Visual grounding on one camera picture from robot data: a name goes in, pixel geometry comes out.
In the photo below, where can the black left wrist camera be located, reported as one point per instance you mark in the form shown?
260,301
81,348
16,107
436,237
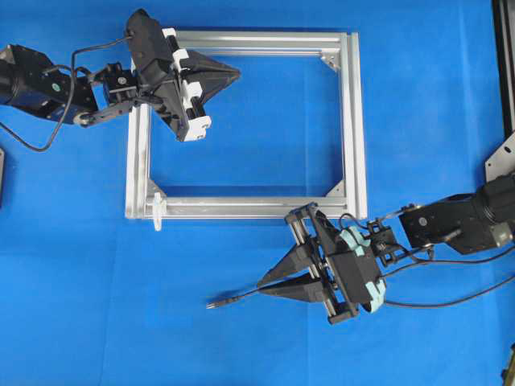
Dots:
149,49

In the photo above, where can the dark object left edge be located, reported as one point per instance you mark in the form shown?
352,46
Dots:
2,172

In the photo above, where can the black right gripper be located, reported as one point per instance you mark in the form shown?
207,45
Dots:
306,269

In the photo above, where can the white zip tie loop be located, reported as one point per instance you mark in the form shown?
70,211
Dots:
159,210

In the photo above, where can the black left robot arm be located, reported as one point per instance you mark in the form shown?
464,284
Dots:
31,83

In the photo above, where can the black stand frame right edge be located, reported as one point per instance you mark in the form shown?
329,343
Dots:
503,88

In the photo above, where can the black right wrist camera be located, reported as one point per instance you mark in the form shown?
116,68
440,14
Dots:
357,271

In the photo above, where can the aluminium extrusion square frame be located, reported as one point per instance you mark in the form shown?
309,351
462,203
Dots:
339,51

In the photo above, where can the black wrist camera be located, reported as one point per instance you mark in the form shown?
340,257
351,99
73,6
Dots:
149,49
357,271

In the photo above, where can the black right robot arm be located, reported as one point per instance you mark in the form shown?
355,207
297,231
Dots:
468,223

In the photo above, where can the yellow object bottom right corner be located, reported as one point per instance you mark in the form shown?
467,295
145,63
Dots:
508,373

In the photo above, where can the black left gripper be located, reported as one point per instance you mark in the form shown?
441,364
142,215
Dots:
181,104

